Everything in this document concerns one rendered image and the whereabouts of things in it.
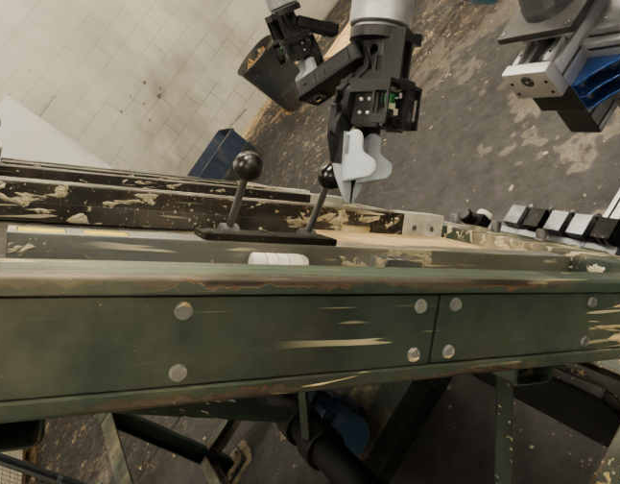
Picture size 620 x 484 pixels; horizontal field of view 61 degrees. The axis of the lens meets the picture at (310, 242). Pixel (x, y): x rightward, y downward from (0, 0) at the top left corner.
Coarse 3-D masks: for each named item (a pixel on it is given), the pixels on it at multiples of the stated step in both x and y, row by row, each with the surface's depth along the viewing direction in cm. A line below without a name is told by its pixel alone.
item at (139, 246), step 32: (32, 256) 59; (64, 256) 60; (96, 256) 62; (128, 256) 64; (160, 256) 66; (192, 256) 67; (224, 256) 69; (320, 256) 76; (352, 256) 79; (416, 256) 84; (448, 256) 88; (480, 256) 91; (512, 256) 95; (544, 256) 99
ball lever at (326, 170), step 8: (320, 168) 71; (328, 168) 70; (320, 176) 71; (328, 176) 70; (328, 184) 70; (336, 184) 71; (320, 200) 73; (320, 208) 74; (312, 216) 75; (312, 224) 76; (296, 232) 77; (304, 232) 76; (312, 232) 77
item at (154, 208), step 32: (0, 192) 88; (32, 192) 90; (64, 192) 92; (96, 192) 95; (128, 192) 97; (160, 192) 100; (96, 224) 96; (128, 224) 98; (160, 224) 101; (192, 224) 104; (256, 224) 110; (288, 224) 113; (320, 224) 117; (352, 224) 121; (384, 224) 125; (416, 224) 130
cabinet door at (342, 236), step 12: (348, 240) 104; (360, 240) 108; (372, 240) 111; (384, 240) 114; (396, 240) 116; (408, 240) 119; (420, 240) 123; (432, 240) 125; (444, 240) 126; (456, 240) 130
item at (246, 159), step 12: (240, 156) 65; (252, 156) 65; (240, 168) 64; (252, 168) 64; (240, 180) 67; (252, 180) 66; (240, 192) 68; (240, 204) 69; (228, 216) 70; (228, 228) 71
